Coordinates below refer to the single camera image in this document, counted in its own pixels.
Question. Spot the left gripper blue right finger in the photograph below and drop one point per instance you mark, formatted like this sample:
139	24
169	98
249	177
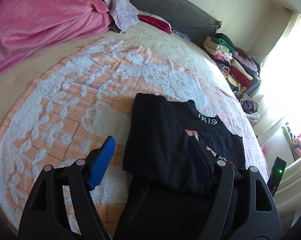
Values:
201	162

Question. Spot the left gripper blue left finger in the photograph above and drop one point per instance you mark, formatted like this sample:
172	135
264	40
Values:
98	161

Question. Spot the black IKISS t-shirt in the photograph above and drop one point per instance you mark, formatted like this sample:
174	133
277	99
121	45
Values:
166	199

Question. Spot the pile of folded clothes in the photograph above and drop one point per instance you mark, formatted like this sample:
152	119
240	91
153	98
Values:
241	72

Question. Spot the green item at window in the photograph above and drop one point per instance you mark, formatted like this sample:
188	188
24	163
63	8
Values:
289	140

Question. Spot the orange white patterned bedspread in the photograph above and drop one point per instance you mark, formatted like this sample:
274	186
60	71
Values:
74	106

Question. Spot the white curtain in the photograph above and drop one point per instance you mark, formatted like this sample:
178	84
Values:
279	96

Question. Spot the beige bed sheet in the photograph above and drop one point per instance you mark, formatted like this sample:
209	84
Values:
15	81

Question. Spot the dark patterned pillow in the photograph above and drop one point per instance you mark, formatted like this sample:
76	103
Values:
182	35

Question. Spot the dark grey quilted headboard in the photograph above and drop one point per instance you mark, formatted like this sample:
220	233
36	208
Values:
183	16

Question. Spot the lilac crumpled garment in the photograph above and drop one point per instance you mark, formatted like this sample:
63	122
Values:
124	14

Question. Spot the pink blanket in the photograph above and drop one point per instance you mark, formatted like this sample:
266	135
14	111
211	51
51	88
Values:
28	25

